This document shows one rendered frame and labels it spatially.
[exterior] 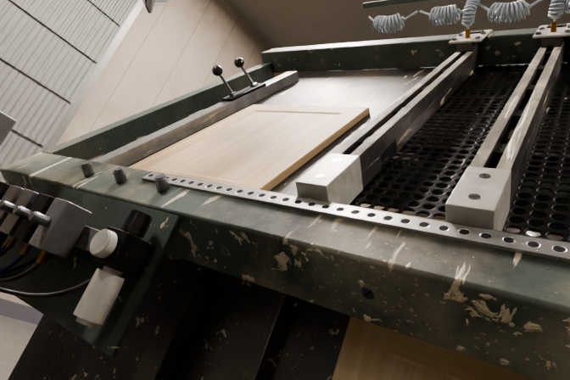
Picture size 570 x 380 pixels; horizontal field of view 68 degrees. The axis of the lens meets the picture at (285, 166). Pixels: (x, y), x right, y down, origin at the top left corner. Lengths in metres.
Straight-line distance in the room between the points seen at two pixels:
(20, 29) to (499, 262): 4.03
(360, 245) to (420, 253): 0.08
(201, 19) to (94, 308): 4.58
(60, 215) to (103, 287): 0.16
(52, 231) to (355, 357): 0.56
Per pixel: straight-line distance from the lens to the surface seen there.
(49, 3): 4.36
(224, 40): 5.27
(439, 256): 0.55
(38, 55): 4.22
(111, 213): 0.90
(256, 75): 1.97
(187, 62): 4.90
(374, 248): 0.56
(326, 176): 0.72
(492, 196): 0.63
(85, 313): 0.74
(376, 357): 0.78
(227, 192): 0.77
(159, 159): 1.15
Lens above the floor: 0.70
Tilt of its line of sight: 20 degrees up
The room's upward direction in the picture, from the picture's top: 22 degrees clockwise
